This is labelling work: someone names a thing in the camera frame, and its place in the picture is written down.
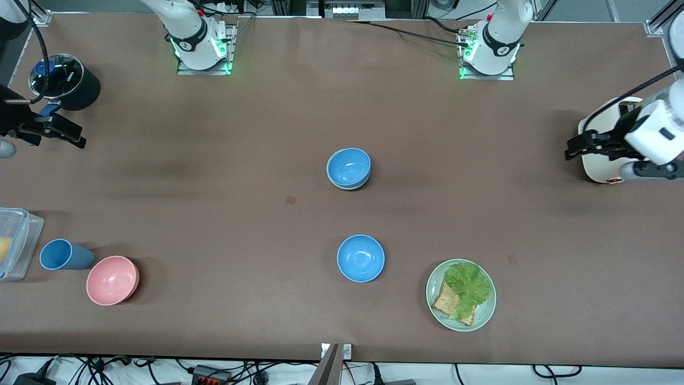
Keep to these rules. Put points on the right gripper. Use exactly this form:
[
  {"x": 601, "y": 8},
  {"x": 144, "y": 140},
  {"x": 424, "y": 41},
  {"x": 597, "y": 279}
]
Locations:
[{"x": 13, "y": 122}]

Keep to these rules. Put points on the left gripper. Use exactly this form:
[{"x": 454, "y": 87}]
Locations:
[{"x": 613, "y": 141}]

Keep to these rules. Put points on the blue bowl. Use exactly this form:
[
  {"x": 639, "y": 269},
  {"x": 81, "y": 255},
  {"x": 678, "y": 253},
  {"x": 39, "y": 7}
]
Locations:
[
  {"x": 360, "y": 258},
  {"x": 348, "y": 166}
]

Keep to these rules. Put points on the pale green bowl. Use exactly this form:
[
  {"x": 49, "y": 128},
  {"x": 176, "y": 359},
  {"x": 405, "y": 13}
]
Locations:
[{"x": 342, "y": 187}]

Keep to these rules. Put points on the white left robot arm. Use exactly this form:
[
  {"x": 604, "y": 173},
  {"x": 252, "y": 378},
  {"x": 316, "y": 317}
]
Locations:
[{"x": 502, "y": 32}]

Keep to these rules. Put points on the pink bowl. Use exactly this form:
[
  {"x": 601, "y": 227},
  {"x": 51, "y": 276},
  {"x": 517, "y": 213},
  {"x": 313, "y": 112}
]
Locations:
[{"x": 112, "y": 280}]

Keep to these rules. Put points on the white toaster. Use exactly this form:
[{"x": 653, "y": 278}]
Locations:
[{"x": 601, "y": 171}]

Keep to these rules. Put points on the glass lid blue knob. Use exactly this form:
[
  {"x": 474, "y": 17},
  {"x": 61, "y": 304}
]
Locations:
[{"x": 67, "y": 76}]

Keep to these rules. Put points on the clear plastic container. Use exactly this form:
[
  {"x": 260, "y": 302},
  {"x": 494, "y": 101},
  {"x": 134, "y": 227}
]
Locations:
[{"x": 24, "y": 230}]

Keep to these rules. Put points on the blue cup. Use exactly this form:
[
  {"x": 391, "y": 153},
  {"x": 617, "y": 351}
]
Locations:
[{"x": 64, "y": 255}]

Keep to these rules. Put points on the yellow food item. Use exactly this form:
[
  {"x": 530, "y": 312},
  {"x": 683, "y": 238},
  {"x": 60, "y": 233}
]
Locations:
[{"x": 4, "y": 250}]

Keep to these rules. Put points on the green lettuce leaf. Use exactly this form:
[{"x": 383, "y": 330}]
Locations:
[{"x": 467, "y": 283}]

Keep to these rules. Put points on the pale green plate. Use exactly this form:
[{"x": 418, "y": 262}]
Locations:
[{"x": 483, "y": 316}]

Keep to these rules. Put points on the brown bread slice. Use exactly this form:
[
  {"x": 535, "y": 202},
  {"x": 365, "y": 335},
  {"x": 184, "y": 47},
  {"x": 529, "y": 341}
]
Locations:
[{"x": 446, "y": 302}]

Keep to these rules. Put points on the grey control box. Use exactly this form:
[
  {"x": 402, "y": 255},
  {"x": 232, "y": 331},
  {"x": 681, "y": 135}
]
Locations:
[{"x": 347, "y": 9}]

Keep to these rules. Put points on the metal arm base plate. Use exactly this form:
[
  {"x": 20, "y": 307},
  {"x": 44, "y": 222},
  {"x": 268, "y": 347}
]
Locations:
[
  {"x": 214, "y": 71},
  {"x": 486, "y": 77}
]

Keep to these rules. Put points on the white table edge bracket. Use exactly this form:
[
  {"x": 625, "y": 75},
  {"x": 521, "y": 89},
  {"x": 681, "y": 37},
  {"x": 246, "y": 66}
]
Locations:
[{"x": 347, "y": 351}]

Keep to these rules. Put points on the grey camera stand pole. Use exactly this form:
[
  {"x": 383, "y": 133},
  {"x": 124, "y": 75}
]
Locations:
[{"x": 328, "y": 369}]

